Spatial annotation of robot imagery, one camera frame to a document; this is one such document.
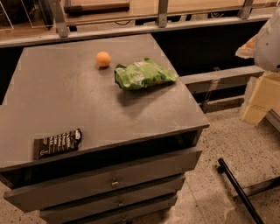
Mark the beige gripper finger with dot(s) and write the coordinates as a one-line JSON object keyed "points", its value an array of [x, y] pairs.
{"points": [[247, 50]]}

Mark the green rice chip bag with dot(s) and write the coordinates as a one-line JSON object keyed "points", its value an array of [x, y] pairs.
{"points": [[142, 74]]}

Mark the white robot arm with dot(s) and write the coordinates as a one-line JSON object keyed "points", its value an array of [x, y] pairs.
{"points": [[264, 47]]}

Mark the black rxbar chocolate bar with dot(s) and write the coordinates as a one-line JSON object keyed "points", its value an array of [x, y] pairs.
{"points": [[57, 144]]}

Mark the black metal bar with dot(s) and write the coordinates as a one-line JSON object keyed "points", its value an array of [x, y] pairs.
{"points": [[223, 168]]}

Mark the orange ball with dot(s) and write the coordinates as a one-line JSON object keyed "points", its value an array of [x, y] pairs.
{"points": [[102, 59]]}

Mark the grey drawer cabinet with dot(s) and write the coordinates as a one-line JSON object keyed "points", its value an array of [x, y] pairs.
{"points": [[136, 146]]}

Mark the grey metal railing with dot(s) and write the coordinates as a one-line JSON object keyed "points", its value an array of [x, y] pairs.
{"points": [[144, 16]]}

